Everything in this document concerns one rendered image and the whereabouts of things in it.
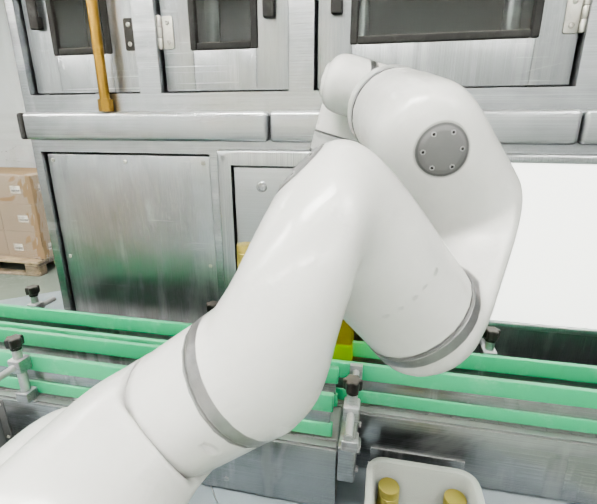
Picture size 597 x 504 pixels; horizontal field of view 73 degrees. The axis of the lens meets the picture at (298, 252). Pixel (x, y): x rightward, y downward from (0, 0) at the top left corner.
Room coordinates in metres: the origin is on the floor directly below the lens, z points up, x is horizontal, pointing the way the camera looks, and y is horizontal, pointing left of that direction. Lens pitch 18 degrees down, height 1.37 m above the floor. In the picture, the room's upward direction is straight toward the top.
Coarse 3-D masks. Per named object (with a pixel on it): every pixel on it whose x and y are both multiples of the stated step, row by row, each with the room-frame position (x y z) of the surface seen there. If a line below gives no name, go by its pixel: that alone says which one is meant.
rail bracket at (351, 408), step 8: (352, 368) 0.61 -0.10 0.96; (360, 368) 0.60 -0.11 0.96; (352, 376) 0.52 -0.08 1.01; (360, 376) 0.60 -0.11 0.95; (344, 384) 0.51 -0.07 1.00; (352, 384) 0.50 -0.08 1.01; (360, 384) 0.50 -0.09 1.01; (352, 392) 0.50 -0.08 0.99; (344, 400) 0.52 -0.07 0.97; (352, 400) 0.50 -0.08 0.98; (360, 400) 0.52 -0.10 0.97; (344, 408) 0.50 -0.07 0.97; (352, 408) 0.50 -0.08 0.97; (344, 416) 0.50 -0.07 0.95; (352, 416) 0.49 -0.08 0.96; (352, 424) 0.47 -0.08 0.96; (344, 432) 0.52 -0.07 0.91; (352, 432) 0.46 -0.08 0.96; (344, 440) 0.50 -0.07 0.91; (352, 440) 0.50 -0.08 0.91; (344, 448) 0.50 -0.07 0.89; (352, 448) 0.50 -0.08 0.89
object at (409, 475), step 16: (368, 464) 0.52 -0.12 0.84; (384, 464) 0.52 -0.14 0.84; (400, 464) 0.52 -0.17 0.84; (416, 464) 0.52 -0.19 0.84; (368, 480) 0.49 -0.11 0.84; (400, 480) 0.51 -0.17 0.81; (416, 480) 0.51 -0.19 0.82; (432, 480) 0.51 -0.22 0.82; (448, 480) 0.50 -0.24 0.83; (464, 480) 0.49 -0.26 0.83; (368, 496) 0.46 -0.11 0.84; (400, 496) 0.51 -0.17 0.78; (416, 496) 0.51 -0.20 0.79; (432, 496) 0.50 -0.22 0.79; (480, 496) 0.46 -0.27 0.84
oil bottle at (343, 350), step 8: (344, 328) 0.64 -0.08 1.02; (344, 336) 0.64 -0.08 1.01; (352, 336) 0.64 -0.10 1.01; (336, 344) 0.64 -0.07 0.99; (344, 344) 0.64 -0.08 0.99; (352, 344) 0.64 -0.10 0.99; (336, 352) 0.64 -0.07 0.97; (344, 352) 0.64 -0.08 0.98; (352, 352) 0.65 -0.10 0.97; (352, 360) 0.67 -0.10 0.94
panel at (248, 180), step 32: (224, 160) 0.83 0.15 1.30; (256, 160) 0.82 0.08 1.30; (288, 160) 0.81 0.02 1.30; (512, 160) 0.72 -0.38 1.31; (544, 160) 0.71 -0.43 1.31; (576, 160) 0.70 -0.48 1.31; (224, 192) 0.83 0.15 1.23; (256, 192) 0.83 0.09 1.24; (224, 224) 0.84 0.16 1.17; (256, 224) 0.83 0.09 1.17; (224, 256) 0.84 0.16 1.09
